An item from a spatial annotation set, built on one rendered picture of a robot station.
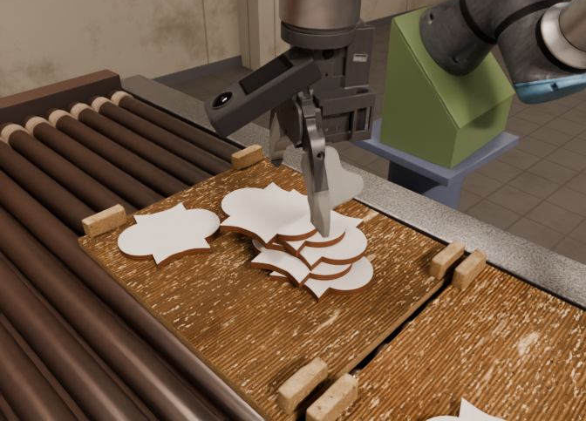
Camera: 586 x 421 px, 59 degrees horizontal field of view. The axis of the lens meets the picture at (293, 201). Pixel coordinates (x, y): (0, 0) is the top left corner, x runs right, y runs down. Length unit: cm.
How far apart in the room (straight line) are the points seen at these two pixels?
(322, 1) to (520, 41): 55
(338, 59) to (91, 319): 42
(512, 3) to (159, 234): 68
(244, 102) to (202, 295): 26
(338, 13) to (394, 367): 36
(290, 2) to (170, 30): 343
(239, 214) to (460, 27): 57
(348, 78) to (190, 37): 349
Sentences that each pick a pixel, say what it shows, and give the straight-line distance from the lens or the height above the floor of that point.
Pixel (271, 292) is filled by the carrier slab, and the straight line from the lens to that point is 65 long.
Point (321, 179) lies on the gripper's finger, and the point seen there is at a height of 112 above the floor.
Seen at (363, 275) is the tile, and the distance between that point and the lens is 66.
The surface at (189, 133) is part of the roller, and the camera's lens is 108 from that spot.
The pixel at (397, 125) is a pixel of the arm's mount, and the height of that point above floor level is 92.
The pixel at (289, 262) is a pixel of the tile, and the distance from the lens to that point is 66.
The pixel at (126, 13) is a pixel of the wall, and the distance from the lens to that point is 373.
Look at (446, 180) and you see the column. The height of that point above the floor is 86.
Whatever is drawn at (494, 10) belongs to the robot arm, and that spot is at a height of 116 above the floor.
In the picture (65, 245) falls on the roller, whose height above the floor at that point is 92.
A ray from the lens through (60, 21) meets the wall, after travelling 357.
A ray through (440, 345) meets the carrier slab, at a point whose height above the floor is 94.
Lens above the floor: 138
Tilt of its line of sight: 33 degrees down
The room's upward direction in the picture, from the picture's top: straight up
